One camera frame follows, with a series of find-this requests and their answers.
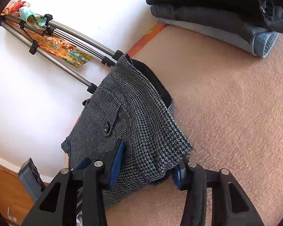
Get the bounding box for grey houndstooth pants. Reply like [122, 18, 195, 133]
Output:
[61, 54, 193, 207]

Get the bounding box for folded metal tripod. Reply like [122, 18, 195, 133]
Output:
[0, 14, 123, 94]

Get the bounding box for orange floral bedsheet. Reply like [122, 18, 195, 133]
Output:
[127, 23, 169, 58]

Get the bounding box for grey folded pants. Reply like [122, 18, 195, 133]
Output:
[150, 4, 272, 54]

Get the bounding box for blue folded jeans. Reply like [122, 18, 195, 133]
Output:
[252, 31, 279, 59]

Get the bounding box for orange floral scarf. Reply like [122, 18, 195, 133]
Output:
[0, 0, 93, 68]

